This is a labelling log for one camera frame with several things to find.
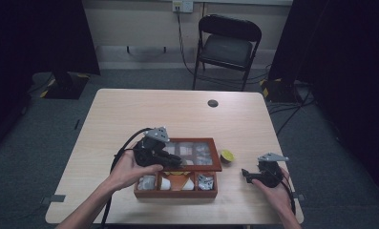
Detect hand-held gripper black cable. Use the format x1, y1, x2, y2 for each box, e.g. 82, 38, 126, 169
281, 177, 297, 216
100, 127, 154, 227

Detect white wall socket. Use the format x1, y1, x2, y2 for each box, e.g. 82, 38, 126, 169
172, 0, 195, 14

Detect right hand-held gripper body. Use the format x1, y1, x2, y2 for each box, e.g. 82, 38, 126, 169
256, 152, 289, 188

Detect black folding chair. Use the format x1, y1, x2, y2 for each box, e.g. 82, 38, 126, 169
192, 13, 263, 93

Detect left hand-held gripper black cable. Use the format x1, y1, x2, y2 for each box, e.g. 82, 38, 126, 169
100, 127, 154, 227

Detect black stand base, striped tape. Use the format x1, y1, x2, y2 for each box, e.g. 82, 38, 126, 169
259, 77, 302, 104
39, 71, 92, 100

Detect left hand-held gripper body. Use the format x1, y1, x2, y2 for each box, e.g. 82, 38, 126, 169
133, 126, 171, 168

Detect wooden box with glass lid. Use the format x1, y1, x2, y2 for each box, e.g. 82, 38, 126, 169
133, 136, 223, 199

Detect set of silver foil packets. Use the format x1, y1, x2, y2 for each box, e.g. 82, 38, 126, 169
137, 142, 216, 192

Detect black floor cables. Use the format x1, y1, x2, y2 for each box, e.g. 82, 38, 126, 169
267, 89, 317, 136

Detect right hand-held gripper black cable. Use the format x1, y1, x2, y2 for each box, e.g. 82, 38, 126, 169
281, 177, 297, 216

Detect person's left hand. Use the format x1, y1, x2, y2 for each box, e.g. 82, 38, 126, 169
110, 150, 164, 191

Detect person's right hand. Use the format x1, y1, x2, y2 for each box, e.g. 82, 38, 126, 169
252, 169, 295, 213

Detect white paper piece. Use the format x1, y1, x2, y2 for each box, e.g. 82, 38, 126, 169
181, 177, 196, 192
160, 177, 172, 192

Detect dark curtain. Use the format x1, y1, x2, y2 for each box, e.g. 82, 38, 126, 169
0, 0, 101, 160
267, 0, 379, 204

